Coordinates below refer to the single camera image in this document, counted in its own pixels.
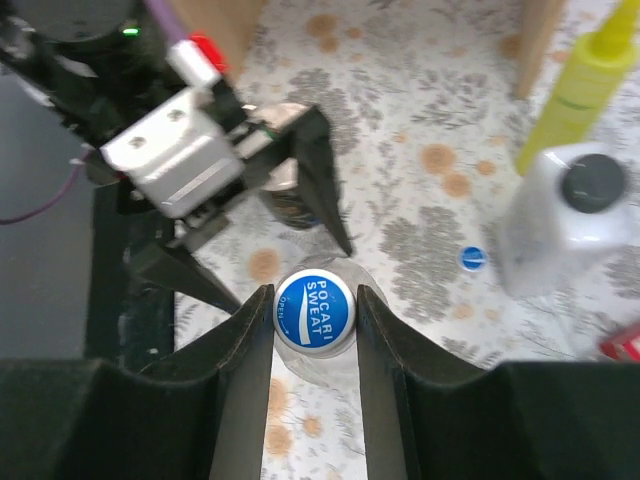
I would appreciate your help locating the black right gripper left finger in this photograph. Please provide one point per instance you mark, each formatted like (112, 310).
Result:
(199, 413)

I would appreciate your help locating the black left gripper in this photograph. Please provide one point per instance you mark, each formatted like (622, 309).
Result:
(104, 65)

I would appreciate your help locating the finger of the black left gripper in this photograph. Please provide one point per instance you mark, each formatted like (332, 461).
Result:
(172, 266)
(307, 140)

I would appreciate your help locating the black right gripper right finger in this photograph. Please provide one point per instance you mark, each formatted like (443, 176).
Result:
(428, 414)

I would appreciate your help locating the blue white bottle cap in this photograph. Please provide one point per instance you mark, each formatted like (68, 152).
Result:
(473, 258)
(314, 313)

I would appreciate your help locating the clear plastic bottle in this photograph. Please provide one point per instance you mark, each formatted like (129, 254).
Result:
(342, 370)

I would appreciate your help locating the yellow squeeze bottle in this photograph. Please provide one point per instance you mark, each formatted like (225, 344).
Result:
(593, 71)

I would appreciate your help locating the white bottle black cap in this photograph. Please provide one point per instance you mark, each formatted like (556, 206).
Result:
(569, 213)

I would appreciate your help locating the floral table mat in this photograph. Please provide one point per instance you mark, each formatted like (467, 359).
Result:
(425, 153)

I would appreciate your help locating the red toothpaste box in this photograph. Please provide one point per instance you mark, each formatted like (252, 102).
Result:
(623, 345)

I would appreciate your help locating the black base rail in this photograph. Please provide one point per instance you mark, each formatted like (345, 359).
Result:
(130, 321)

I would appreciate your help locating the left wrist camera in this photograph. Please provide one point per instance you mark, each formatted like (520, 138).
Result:
(177, 156)

